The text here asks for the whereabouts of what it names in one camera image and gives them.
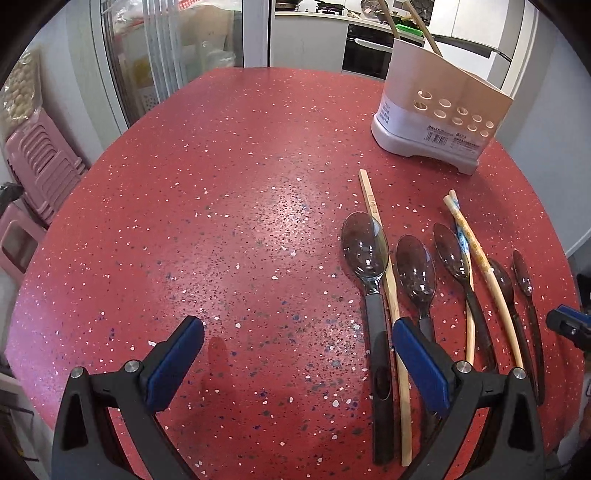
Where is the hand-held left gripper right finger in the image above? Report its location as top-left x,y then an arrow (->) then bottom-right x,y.
392,318 -> 548,480

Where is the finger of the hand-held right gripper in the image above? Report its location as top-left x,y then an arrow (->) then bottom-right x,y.
556,305 -> 591,328
546,311 -> 591,348

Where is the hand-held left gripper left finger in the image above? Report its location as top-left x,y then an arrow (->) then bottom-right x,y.
51,316 -> 206,480

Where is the smallest dark translucent spoon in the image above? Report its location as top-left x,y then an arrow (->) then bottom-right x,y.
512,249 -> 546,407

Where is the small dark translucent spoon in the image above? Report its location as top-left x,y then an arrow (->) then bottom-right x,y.
488,258 -> 540,404

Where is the large dark translucent spoon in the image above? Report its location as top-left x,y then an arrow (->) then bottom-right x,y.
396,234 -> 438,344

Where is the blue patterned chopstick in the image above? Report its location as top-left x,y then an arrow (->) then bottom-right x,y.
449,189 -> 476,366
442,196 -> 525,370

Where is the medium dark translucent spoon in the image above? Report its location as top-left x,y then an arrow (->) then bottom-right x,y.
433,223 -> 499,374

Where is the largest dark translucent spoon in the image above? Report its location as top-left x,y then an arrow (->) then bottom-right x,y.
341,211 -> 397,466

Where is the plain wooden chopstick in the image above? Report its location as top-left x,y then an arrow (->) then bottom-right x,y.
359,169 -> 413,467

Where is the beige utensil holder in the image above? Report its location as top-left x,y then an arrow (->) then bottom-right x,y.
370,38 -> 513,176

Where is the single pink stool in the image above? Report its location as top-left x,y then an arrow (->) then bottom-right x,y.
0,203 -> 47,287

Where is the stack of pink stools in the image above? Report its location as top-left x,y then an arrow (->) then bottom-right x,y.
4,111 -> 90,227

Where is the white refrigerator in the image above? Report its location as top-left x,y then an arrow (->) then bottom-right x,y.
427,0 -> 541,97

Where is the clear bag of peanuts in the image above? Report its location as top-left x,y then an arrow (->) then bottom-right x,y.
0,51 -> 44,134

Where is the glass door cabinet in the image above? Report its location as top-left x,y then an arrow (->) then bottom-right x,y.
90,0 -> 271,125

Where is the black built-in oven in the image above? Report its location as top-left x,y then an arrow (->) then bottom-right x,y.
342,23 -> 426,81

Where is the kitchen counter with cookware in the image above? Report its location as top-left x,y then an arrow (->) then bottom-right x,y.
274,0 -> 430,34

